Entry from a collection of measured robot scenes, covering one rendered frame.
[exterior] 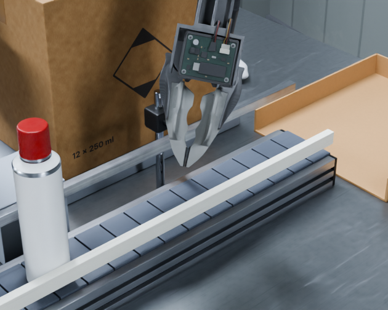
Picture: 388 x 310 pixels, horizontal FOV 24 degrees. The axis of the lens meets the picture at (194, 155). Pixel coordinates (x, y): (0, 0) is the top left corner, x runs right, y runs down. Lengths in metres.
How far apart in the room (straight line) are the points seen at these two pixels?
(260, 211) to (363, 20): 2.12
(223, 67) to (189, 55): 0.04
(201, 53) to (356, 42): 2.41
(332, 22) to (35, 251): 2.51
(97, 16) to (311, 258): 0.42
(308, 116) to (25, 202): 0.62
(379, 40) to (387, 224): 2.02
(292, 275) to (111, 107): 0.35
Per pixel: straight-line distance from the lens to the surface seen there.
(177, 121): 0.96
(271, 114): 1.42
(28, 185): 0.95
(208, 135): 0.94
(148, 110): 1.19
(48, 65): 1.17
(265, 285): 1.11
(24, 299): 0.99
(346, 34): 3.35
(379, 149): 1.39
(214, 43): 0.92
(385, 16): 3.16
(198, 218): 1.13
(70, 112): 1.22
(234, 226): 1.16
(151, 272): 1.09
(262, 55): 1.66
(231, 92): 0.98
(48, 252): 1.00
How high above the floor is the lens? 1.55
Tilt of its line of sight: 32 degrees down
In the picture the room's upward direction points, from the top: straight up
